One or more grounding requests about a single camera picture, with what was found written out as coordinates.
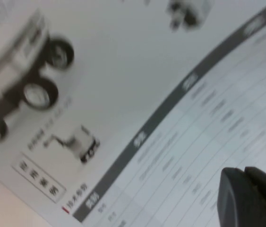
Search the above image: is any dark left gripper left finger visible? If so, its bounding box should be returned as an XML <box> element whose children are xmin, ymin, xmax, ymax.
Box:
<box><xmin>217</xmin><ymin>166</ymin><xmax>266</xmax><ymax>227</ymax></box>

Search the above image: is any white product catalogue book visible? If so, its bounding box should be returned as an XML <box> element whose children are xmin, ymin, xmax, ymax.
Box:
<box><xmin>0</xmin><ymin>0</ymin><xmax>266</xmax><ymax>227</ymax></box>

